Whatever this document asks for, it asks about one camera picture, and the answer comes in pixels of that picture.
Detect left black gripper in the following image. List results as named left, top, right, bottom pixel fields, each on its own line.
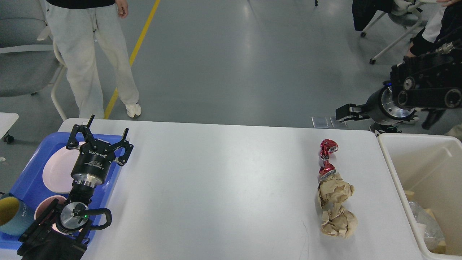
left=65, top=115, right=133, bottom=188

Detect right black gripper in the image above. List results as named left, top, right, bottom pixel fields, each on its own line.
left=335, top=86, right=416, bottom=125

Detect crushed red can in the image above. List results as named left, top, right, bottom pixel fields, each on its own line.
left=318, top=139, right=339, bottom=180

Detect pink plate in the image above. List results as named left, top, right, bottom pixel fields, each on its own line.
left=42, top=147, right=80, bottom=194

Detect pink mug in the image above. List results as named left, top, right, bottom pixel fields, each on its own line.
left=34, top=195, right=69, bottom=235

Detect brown paper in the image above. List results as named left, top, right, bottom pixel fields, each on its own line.
left=321, top=203, right=358, bottom=238
left=317, top=171, right=355, bottom=208

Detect teal mug yellow inside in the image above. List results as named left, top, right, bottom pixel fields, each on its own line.
left=0, top=196, right=34, bottom=237

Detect small foil piece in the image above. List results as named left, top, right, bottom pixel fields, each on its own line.
left=409, top=201, right=445, bottom=251

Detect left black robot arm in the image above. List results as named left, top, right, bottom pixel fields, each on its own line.
left=17, top=116, right=134, bottom=260

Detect blue plastic tray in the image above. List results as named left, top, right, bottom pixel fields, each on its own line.
left=0, top=132, right=122, bottom=251

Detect standing person dark jeans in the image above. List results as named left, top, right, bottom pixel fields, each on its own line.
left=369, top=0, right=462, bottom=137

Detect white plastic bin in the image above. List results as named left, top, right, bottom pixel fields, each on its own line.
left=378, top=134, right=462, bottom=260

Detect white side table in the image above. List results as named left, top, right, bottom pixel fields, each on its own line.
left=0, top=112, right=19, bottom=144

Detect office chair with jacket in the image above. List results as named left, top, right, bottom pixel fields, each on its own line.
left=352, top=0, right=436, bottom=65

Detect white rolling chair left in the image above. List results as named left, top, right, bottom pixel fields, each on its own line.
left=0, top=0, right=67, bottom=120

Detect standing person grey trousers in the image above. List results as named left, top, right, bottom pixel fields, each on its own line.
left=46, top=0, right=141, bottom=119

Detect seated person black clothes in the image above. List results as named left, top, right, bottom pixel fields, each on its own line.
left=406, top=6, right=446, bottom=57

